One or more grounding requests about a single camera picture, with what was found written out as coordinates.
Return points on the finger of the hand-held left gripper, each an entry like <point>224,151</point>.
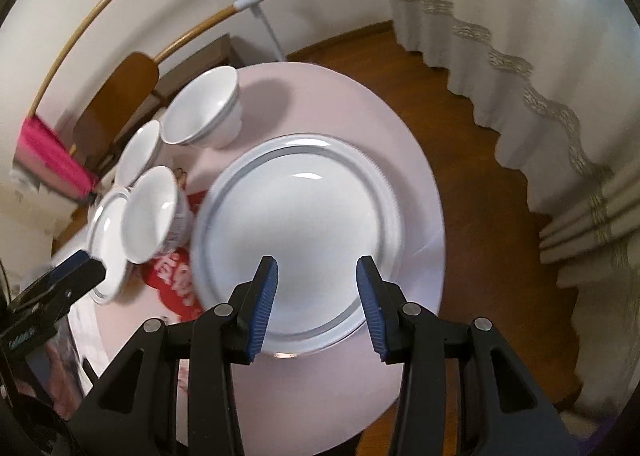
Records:
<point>75,276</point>

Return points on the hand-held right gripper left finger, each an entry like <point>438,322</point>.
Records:
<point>262,303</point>

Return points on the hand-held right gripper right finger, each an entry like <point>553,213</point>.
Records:
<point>371,308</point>

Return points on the small white grey-rimmed plate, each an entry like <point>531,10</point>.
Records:
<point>105,246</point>

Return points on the white bowl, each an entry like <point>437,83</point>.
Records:
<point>200,106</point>
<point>147,216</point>
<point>137,154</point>

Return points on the large white grey-rimmed plate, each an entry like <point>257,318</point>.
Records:
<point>300,216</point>

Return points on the pink cloth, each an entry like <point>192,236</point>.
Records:
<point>50,151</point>

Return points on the brown wooden chair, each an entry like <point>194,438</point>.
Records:
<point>115,101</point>

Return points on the dark wooden side table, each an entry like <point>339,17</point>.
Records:
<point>215,54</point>

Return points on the cream embroidered curtain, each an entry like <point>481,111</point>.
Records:
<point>525,11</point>

